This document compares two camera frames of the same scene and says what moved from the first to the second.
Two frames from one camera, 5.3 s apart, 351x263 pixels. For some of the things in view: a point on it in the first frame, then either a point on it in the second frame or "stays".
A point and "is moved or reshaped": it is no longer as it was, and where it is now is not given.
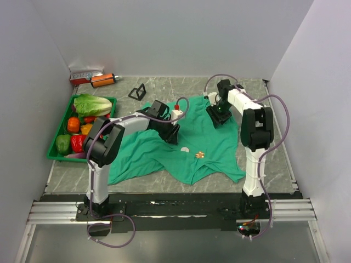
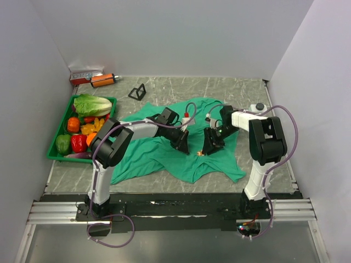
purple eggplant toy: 80,155 stays
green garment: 203,150 is moved or reshaped
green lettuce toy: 87,105 stays
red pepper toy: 77,142 stays
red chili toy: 90,119 stays
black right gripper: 211,111 → 211,146
